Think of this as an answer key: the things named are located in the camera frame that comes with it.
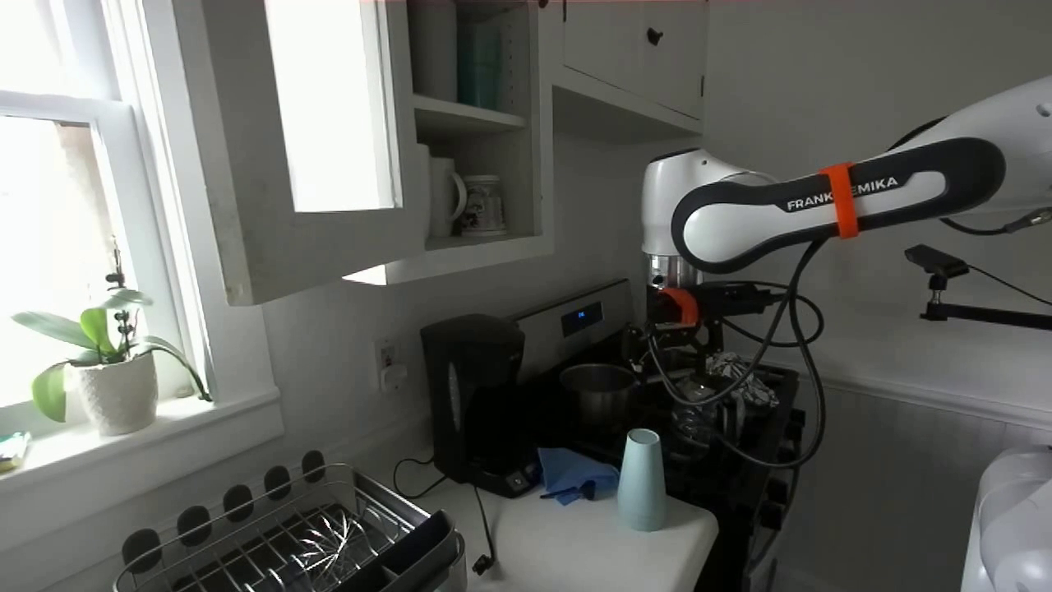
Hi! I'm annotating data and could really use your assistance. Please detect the white upper kitchen cabinet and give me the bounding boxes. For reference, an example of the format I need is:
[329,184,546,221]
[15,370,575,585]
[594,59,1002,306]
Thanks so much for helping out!
[169,0,712,310]

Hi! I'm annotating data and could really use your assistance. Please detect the black coffee maker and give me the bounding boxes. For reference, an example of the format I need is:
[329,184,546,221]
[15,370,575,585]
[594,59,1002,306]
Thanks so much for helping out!
[419,313,543,499]

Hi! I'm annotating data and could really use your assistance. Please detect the teal shelf cup stack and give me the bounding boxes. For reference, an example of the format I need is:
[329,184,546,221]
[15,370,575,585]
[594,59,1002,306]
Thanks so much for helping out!
[454,5,511,112]

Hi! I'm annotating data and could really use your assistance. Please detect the black and steel gas stove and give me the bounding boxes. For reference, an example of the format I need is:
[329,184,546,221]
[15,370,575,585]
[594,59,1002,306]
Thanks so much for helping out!
[511,275,811,592]

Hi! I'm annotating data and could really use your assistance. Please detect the white wall outlet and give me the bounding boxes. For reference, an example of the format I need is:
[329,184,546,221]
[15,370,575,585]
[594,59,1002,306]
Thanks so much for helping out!
[370,335,406,398]

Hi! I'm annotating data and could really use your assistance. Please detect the patterned kitchen towel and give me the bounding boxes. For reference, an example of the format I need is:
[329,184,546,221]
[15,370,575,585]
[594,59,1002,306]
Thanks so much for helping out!
[704,347,786,413]

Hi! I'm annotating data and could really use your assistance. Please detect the black camera on stand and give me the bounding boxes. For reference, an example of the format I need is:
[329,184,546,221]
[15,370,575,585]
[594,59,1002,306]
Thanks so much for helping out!
[901,239,1052,335]

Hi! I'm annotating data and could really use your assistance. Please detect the metal dish drying rack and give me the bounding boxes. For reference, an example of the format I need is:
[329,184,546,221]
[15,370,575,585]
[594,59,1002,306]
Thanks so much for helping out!
[111,445,472,592]

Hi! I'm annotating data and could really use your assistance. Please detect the white rounded appliance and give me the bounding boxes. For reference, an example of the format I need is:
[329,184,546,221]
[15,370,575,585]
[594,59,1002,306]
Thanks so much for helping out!
[961,445,1052,592]

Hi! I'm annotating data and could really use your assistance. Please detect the blue striped cleaning cloth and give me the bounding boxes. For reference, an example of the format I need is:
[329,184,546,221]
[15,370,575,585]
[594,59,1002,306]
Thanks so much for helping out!
[534,445,626,510]

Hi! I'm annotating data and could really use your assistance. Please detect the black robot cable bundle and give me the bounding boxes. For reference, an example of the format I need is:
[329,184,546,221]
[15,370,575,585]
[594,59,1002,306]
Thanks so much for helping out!
[628,233,832,478]

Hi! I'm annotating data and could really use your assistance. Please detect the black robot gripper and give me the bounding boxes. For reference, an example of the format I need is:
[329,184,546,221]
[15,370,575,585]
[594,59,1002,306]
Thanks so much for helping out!
[644,320,713,381]

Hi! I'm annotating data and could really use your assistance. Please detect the potted green orchid plant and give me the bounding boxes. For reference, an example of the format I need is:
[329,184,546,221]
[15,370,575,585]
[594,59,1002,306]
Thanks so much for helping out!
[10,243,214,442]

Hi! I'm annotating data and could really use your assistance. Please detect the patterned shelf mug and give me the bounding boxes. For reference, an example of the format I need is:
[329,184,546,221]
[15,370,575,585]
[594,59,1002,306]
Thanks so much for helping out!
[456,172,511,243]

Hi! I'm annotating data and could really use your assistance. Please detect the orange wrist mount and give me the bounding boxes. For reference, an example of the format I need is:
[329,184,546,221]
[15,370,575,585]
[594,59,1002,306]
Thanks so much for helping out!
[655,287,704,329]

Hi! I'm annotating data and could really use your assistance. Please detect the white shelf mug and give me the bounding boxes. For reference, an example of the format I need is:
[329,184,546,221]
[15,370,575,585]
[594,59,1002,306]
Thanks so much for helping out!
[425,153,472,248]

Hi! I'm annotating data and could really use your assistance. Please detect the light blue plastic cup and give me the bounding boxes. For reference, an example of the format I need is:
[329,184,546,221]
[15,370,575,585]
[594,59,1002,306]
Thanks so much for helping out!
[616,499,671,522]
[617,424,668,510]
[616,513,671,535]

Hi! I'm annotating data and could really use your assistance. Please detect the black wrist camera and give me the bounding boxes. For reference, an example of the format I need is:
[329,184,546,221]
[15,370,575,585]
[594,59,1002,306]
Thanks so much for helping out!
[698,279,786,322]

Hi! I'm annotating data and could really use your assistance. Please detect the black power cable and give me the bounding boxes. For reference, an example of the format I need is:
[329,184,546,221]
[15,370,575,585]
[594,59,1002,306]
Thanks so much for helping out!
[393,454,502,582]

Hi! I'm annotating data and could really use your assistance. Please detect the white window frame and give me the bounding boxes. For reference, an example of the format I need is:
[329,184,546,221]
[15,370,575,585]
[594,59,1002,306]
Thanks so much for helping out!
[0,0,285,552]

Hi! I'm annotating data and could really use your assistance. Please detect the small teal sill dish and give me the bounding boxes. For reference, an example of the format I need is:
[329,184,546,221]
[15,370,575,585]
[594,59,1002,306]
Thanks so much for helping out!
[0,429,38,478]

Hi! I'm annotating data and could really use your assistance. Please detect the orange strap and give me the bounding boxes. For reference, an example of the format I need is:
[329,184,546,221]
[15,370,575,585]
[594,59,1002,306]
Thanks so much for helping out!
[821,160,862,239]

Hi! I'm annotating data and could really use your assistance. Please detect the small steel saucepan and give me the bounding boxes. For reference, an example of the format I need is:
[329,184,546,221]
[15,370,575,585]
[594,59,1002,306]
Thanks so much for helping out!
[557,363,641,434]

